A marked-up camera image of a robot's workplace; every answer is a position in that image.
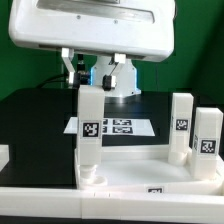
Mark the white right wall block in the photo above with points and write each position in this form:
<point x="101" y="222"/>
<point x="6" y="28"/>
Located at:
<point x="220" y="171"/>

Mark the white desk top tray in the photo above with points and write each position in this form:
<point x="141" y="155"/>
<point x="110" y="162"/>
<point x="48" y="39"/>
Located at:
<point x="145" y="169"/>

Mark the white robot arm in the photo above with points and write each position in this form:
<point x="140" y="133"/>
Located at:
<point x="126" y="80"/>

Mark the white left wall block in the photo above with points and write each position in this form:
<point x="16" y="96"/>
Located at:
<point x="4" y="156"/>

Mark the white front wall fence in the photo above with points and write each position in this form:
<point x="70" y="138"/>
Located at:
<point x="69" y="203"/>

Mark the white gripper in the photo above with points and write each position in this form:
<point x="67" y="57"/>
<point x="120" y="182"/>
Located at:
<point x="138" y="29"/>

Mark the white wall block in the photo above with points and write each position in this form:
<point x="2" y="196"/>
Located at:
<point x="220" y="171"/>
<point x="4" y="156"/>

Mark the white marker sheet with tags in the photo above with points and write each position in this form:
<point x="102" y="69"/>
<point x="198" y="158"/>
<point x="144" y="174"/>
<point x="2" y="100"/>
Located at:
<point x="111" y="126"/>

